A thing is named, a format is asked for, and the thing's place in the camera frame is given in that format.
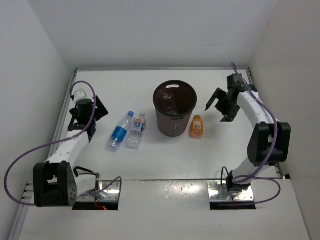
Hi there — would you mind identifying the brown plastic waste bin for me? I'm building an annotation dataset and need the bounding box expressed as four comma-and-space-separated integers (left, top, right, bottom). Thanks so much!
152, 80, 198, 137

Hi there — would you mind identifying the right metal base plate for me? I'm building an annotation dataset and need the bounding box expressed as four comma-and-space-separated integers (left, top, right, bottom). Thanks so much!
207, 180, 255, 203

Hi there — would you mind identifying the purple cable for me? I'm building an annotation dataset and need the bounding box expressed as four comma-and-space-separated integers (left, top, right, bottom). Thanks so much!
218, 61, 281, 206
4, 80, 123, 206

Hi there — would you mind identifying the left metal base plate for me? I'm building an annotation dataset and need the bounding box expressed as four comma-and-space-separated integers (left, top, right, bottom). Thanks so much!
76, 180, 121, 204

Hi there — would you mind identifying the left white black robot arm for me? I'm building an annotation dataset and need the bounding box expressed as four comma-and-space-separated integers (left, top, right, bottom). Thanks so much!
33, 97, 109, 208

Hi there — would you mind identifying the blue label water bottle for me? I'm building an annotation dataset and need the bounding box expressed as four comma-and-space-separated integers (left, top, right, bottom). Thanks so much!
106, 111, 134, 152

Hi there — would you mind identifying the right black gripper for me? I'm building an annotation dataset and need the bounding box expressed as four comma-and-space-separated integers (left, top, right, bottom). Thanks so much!
206, 88, 240, 123

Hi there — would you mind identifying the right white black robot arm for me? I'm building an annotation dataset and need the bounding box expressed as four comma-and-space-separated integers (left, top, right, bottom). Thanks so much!
205, 73, 291, 192

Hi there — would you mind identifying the small orange bottle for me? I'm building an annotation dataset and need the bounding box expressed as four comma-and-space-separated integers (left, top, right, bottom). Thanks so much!
189, 115, 204, 139

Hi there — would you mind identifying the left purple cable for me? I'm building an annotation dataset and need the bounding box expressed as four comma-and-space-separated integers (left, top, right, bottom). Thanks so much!
4, 80, 123, 206

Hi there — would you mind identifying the metal base plate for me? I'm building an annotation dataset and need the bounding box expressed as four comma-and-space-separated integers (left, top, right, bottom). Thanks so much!
207, 180, 255, 203
76, 180, 121, 204

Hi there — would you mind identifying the clear bottle without label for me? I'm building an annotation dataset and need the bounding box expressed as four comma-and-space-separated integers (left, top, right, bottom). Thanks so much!
161, 92, 181, 116

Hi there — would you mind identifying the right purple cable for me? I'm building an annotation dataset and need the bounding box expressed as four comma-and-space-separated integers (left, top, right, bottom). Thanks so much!
218, 61, 281, 206

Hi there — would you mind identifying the orange label clear bottle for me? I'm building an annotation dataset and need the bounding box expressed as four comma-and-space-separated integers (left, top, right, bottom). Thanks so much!
125, 112, 147, 150

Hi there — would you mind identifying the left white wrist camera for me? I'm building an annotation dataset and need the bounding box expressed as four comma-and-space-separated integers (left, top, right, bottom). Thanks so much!
72, 88, 88, 104

